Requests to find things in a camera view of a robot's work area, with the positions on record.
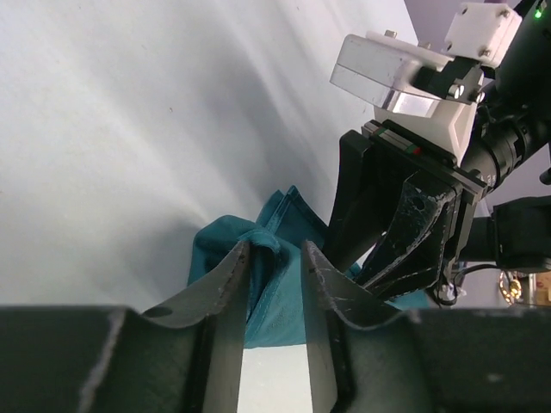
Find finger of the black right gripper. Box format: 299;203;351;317
324;128;409;271
356;171;456;300

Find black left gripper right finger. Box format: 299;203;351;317
301;241;550;412

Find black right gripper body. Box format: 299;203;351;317
365;1;550;292

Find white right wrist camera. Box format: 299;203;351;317
330;3;522;162

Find teal cloth napkin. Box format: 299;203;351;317
185;185;431;349

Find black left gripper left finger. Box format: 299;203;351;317
1;242;250;412

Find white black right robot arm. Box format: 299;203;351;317
323;1;550;300

